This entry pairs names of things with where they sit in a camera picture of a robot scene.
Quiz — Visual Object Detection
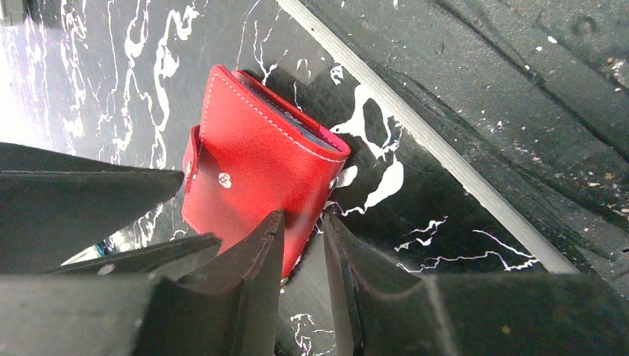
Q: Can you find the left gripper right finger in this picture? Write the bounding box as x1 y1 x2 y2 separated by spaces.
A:
323 215 628 355

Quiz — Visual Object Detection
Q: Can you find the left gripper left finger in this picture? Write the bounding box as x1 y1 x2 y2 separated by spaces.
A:
1 211 285 355

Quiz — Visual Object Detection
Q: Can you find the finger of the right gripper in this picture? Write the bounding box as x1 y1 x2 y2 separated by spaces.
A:
49 233 222 280
1 142 184 274

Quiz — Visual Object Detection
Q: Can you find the red leather card holder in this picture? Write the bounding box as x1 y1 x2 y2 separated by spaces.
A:
182 65 351 279

